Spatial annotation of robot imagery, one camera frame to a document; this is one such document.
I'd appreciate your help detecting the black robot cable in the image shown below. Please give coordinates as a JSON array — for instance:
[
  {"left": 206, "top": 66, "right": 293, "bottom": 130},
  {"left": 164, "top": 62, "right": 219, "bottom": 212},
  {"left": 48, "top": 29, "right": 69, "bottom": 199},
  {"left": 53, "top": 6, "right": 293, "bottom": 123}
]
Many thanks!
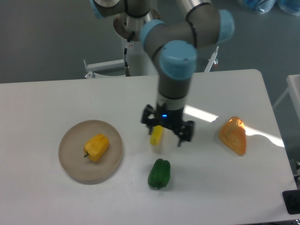
[{"left": 123, "top": 31, "right": 136, "bottom": 77}]

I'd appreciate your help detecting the yellow corn cob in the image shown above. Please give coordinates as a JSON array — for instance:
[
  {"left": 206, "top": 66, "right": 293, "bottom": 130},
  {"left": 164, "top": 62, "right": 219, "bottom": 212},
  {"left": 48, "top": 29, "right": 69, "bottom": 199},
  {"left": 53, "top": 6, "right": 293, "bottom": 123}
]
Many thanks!
[{"left": 150, "top": 125, "right": 164, "bottom": 145}]

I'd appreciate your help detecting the white pedestal support strut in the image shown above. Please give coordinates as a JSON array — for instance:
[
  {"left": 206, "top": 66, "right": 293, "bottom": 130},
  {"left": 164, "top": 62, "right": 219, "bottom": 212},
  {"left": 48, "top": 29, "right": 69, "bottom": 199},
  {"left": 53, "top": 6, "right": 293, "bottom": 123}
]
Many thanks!
[{"left": 204, "top": 46, "right": 219, "bottom": 73}]

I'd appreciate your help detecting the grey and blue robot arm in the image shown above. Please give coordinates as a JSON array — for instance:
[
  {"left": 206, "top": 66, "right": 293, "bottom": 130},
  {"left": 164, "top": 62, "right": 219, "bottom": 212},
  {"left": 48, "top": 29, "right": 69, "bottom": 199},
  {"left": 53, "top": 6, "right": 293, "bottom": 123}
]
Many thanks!
[{"left": 90, "top": 0, "right": 235, "bottom": 143}]

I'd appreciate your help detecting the black device at table edge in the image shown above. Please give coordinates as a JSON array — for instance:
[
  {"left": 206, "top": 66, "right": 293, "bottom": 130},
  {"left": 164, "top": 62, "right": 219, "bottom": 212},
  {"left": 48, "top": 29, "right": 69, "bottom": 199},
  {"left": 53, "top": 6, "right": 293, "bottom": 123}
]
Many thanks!
[{"left": 282, "top": 190, "right": 300, "bottom": 215}]

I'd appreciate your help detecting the white side table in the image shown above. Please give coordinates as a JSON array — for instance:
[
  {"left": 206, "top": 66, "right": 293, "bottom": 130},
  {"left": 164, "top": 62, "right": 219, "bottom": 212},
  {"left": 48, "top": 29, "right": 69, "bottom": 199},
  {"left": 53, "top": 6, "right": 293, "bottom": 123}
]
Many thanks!
[{"left": 272, "top": 74, "right": 300, "bottom": 118}]

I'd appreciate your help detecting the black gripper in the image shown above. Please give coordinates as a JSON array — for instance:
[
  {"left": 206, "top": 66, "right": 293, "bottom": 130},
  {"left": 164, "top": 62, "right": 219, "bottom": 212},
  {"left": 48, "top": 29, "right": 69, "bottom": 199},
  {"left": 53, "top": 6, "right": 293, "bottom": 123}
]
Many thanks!
[{"left": 141, "top": 104, "right": 195, "bottom": 147}]

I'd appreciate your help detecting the green bell pepper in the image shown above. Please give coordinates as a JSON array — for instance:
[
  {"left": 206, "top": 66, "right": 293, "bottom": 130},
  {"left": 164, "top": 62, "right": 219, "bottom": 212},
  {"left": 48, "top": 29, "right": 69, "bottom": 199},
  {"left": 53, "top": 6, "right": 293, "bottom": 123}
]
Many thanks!
[{"left": 148, "top": 158, "right": 171, "bottom": 189}]

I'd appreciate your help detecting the blue plastic bag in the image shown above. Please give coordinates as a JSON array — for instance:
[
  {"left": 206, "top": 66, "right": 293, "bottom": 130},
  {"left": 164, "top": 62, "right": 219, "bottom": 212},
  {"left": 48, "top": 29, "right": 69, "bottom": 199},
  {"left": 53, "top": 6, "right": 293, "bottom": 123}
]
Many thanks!
[
  {"left": 237, "top": 0, "right": 276, "bottom": 14},
  {"left": 277, "top": 0, "right": 300, "bottom": 16}
]

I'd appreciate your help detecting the beige round plate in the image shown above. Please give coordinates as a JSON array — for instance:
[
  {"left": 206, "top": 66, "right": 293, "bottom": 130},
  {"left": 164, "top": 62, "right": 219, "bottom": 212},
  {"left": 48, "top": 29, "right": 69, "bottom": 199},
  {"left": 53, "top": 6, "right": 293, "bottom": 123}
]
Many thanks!
[{"left": 59, "top": 120, "right": 123, "bottom": 185}]

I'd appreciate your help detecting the yellow bell pepper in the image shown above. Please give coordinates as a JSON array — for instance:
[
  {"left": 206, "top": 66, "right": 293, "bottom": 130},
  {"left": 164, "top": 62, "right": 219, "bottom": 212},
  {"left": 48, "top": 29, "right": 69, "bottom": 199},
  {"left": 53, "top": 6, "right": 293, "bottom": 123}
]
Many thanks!
[{"left": 83, "top": 134, "right": 109, "bottom": 162}]

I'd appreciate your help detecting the orange pumpkin slice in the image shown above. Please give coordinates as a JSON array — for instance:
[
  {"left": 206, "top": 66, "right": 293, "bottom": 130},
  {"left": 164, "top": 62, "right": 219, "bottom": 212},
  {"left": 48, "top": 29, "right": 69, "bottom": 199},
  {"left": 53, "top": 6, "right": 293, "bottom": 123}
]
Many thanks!
[{"left": 218, "top": 116, "right": 247, "bottom": 156}]

